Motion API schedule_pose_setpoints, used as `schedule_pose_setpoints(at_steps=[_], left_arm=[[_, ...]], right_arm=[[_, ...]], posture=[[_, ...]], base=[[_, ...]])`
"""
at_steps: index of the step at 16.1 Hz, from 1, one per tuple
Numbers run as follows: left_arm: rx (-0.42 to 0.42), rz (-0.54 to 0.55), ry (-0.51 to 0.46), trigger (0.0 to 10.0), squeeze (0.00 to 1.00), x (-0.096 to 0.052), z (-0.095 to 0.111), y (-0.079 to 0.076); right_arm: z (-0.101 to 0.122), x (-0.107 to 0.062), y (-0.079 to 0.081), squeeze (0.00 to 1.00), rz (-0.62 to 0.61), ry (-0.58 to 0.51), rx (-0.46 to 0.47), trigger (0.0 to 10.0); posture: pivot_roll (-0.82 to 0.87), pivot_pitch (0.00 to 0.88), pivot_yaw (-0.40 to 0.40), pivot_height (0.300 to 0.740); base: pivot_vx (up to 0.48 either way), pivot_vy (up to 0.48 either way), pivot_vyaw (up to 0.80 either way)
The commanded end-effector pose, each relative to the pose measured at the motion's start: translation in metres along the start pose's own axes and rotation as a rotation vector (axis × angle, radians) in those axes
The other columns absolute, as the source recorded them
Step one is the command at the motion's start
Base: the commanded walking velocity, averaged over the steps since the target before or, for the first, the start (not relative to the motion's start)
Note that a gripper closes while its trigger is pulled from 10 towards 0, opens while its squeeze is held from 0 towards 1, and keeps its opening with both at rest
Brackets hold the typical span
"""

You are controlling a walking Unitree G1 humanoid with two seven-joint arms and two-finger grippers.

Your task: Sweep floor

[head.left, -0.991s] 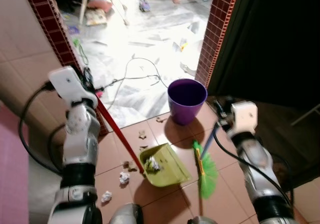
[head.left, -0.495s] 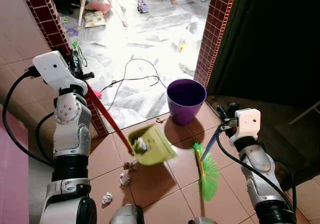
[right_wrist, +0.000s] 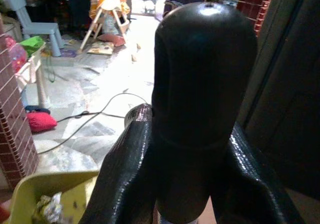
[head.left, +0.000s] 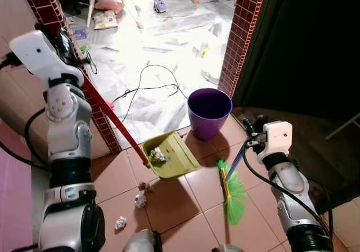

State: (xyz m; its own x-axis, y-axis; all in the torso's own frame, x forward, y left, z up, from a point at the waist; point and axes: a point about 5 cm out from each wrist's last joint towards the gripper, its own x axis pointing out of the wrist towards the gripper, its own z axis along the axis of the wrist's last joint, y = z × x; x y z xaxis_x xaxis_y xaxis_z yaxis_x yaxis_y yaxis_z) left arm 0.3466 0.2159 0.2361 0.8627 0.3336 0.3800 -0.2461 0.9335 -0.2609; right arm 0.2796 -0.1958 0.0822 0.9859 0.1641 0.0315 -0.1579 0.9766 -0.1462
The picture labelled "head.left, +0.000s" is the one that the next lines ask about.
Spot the green broom blue handle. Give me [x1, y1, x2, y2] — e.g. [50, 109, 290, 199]
[217, 141, 260, 226]

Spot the green dustpan red handle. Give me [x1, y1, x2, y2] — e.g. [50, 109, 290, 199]
[80, 75, 202, 179]

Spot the small green object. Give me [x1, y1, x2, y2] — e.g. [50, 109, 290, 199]
[79, 44, 92, 60]

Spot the small purple box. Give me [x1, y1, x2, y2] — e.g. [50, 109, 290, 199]
[72, 29, 88, 41]

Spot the purple plastic bucket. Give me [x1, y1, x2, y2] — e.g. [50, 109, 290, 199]
[187, 88, 233, 142]

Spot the wooden chair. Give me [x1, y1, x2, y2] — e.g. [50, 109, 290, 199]
[84, 0, 145, 30]

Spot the picture book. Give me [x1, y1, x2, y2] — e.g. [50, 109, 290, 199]
[92, 11, 119, 31]

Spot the pink pillow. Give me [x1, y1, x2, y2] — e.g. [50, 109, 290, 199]
[94, 0, 125, 14]

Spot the thin white rod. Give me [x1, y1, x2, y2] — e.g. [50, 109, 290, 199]
[325, 114, 360, 140]

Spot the small toy car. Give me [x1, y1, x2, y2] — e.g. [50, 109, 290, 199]
[153, 0, 168, 14]

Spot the grey right robot leg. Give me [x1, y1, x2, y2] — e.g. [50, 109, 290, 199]
[211, 243, 246, 252]

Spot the grey robot leg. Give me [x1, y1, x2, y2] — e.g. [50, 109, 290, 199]
[122, 229, 164, 252]
[211, 243, 246, 252]

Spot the brown paper scrap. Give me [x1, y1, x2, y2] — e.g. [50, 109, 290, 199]
[139, 182, 155, 194]

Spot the pink foam mat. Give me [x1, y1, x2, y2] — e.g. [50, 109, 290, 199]
[0, 120, 33, 252]

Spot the grey left robot leg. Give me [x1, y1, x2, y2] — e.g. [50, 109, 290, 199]
[122, 229, 164, 252]

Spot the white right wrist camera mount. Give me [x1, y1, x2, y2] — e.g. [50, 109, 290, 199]
[263, 121, 294, 158]

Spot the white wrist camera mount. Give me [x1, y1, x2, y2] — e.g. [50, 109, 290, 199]
[8, 30, 85, 87]
[263, 121, 294, 158]

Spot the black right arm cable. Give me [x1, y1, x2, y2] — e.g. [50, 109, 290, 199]
[241, 142, 334, 241]

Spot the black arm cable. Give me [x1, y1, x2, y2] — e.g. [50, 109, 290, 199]
[0, 109, 51, 171]
[241, 142, 334, 241]

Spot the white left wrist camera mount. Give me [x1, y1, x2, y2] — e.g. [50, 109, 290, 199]
[8, 30, 85, 87]

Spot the black floor cable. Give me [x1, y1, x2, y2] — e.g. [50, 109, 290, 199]
[111, 65, 190, 124]

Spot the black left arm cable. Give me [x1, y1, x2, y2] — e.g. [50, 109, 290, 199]
[0, 109, 51, 171]

